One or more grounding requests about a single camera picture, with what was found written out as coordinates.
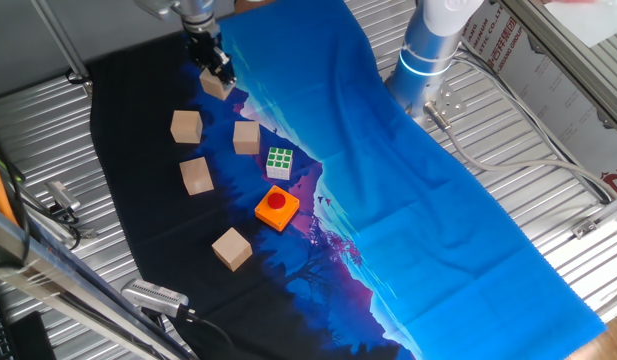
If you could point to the blue black landscape cloth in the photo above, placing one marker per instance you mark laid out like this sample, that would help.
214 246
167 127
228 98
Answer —
413 225

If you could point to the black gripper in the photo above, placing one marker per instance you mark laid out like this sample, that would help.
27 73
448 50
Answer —
204 42

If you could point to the silver ribbed depth camera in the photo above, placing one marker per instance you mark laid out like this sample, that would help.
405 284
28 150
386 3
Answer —
155 297

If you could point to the small silver camera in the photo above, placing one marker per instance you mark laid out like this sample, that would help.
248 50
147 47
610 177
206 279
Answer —
63 195

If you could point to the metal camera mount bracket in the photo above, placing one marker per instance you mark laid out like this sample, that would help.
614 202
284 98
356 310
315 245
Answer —
80 227

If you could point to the black flat slab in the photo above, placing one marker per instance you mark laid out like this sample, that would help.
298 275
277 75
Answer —
33 337

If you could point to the aluminium frame beam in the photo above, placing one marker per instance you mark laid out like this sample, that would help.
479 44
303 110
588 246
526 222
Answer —
563 60
63 280

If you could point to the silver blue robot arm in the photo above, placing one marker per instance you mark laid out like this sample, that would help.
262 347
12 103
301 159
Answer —
428 45

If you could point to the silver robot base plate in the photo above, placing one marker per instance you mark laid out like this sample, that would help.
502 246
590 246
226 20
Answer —
450 100

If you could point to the thin metal pole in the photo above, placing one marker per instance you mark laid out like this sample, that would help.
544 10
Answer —
60 40

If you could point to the plain wooden cube block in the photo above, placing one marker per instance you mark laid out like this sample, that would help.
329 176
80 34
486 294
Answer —
246 137
186 126
214 86
232 248
196 175

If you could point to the aluminium profile with bracket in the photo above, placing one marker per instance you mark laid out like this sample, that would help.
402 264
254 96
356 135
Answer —
595 220

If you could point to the white panel with red print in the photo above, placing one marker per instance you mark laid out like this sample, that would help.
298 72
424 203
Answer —
538 85

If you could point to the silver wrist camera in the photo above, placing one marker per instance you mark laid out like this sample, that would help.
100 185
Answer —
155 7

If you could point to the orange box with red button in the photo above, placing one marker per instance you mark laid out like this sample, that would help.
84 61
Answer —
277 207

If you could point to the green faced puzzle cube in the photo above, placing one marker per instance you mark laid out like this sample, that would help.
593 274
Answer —
279 163

